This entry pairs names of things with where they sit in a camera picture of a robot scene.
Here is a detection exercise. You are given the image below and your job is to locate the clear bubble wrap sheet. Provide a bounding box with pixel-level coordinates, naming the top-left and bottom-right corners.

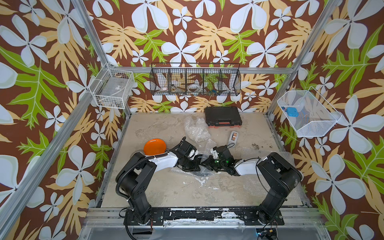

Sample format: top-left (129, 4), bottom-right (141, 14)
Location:
top-left (184, 117), bottom-right (211, 143)

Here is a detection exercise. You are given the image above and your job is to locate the white wire basket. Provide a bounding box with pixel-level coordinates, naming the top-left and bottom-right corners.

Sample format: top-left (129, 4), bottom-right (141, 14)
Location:
top-left (277, 87), bottom-right (342, 138)
top-left (90, 64), bottom-right (136, 110)

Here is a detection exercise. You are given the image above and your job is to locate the blue object in basket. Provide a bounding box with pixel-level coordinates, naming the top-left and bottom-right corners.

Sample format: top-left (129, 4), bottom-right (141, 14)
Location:
top-left (286, 107), bottom-right (299, 118)

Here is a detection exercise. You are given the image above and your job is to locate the black plastic case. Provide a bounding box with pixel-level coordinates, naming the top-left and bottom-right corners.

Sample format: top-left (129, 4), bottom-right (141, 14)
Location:
top-left (204, 107), bottom-right (243, 127)

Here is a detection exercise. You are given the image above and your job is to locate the orange plate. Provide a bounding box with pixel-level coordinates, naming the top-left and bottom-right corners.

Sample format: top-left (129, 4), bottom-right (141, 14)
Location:
top-left (143, 139), bottom-right (167, 156)

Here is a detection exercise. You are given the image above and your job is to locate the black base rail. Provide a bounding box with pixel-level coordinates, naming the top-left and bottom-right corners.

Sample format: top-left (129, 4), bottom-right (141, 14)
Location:
top-left (119, 207), bottom-right (285, 227)

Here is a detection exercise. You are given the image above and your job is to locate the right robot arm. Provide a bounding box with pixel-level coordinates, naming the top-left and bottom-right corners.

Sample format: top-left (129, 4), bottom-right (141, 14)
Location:
top-left (200, 145), bottom-right (303, 225)

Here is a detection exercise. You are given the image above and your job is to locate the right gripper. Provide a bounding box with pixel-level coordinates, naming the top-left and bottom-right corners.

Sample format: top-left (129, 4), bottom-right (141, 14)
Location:
top-left (199, 155), bottom-right (227, 173)

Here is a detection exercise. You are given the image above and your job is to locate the white tape dispenser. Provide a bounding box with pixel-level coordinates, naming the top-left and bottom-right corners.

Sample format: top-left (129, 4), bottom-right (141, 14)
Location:
top-left (227, 131), bottom-right (239, 148)

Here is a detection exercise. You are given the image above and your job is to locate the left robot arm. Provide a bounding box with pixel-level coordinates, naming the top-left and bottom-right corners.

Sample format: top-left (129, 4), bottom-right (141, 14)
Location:
top-left (115, 137), bottom-right (203, 224)

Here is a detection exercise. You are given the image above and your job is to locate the white wire basket right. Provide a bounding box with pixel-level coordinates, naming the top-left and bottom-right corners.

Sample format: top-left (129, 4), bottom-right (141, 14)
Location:
top-left (277, 87), bottom-right (342, 138)

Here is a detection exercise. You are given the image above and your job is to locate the black wire basket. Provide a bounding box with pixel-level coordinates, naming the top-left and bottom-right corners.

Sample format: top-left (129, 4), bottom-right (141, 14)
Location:
top-left (149, 63), bottom-right (242, 96)

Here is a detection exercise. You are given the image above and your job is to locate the white wire basket left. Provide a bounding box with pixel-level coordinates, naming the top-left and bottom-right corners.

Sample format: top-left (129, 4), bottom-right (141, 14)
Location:
top-left (90, 64), bottom-right (136, 110)

